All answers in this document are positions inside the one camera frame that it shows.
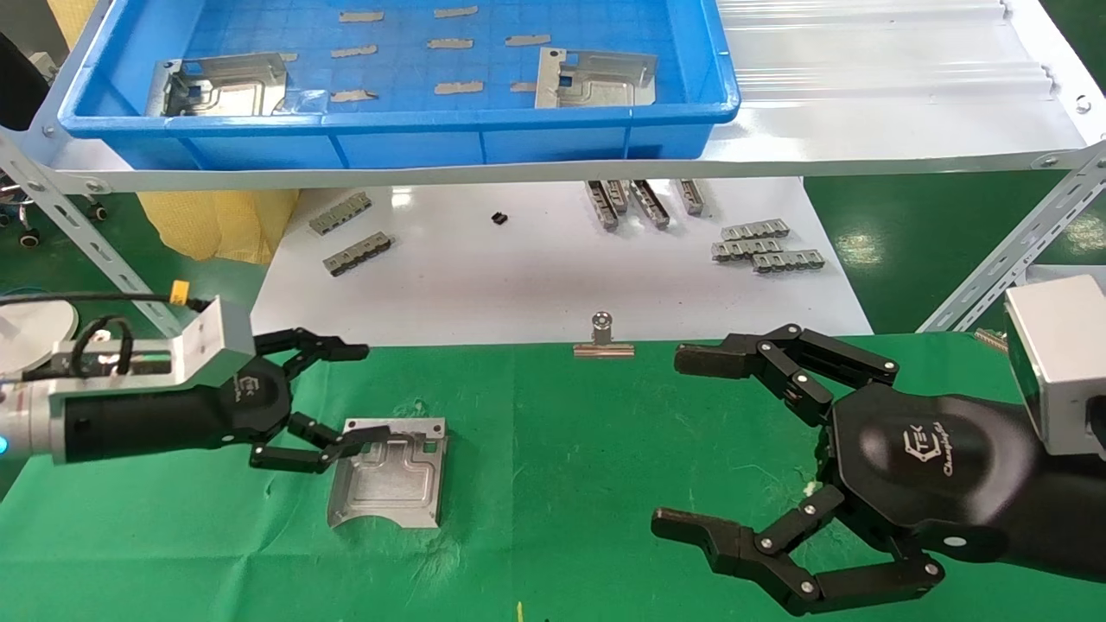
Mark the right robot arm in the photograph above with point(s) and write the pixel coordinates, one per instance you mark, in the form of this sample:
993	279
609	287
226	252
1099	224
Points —
1071	518

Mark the white metal shelf board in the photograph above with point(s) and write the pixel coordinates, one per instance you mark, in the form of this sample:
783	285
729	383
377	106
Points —
864	147

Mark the grey metal connector strip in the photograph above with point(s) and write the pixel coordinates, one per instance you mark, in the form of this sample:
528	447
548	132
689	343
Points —
340	212
618	195
601	207
741	250
650	204
692	197
787	261
357	253
755	230

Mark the perforated angle iron leg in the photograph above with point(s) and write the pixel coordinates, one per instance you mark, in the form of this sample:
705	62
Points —
1011	250
104	250

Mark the black office chair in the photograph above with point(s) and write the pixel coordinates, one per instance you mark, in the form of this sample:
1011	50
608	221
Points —
17	82

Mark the green table cloth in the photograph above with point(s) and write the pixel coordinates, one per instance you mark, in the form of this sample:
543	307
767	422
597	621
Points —
553	475

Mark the curved-edge sheet metal part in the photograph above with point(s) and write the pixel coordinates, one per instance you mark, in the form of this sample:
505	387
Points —
389	475

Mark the white round base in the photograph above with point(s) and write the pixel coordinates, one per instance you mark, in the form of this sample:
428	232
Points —
34	324

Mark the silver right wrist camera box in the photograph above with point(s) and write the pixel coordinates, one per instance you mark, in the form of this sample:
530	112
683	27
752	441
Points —
1067	363

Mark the blue plastic bin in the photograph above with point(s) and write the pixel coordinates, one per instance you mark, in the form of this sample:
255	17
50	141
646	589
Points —
406	142

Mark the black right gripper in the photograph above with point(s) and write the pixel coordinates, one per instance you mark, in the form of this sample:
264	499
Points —
924	458

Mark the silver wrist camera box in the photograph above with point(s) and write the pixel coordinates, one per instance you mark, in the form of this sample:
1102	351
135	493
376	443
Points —
1067	363
216	341

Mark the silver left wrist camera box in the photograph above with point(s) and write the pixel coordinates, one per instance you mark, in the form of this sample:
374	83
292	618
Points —
216	341

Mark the yellow mesh bag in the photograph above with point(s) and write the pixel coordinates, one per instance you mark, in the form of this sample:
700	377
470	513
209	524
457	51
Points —
74	17
220	225

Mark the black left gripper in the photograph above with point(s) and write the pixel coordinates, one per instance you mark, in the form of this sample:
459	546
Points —
251	402

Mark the flat sheet metal part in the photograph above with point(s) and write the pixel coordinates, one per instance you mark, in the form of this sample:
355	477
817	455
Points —
229	82
603	82

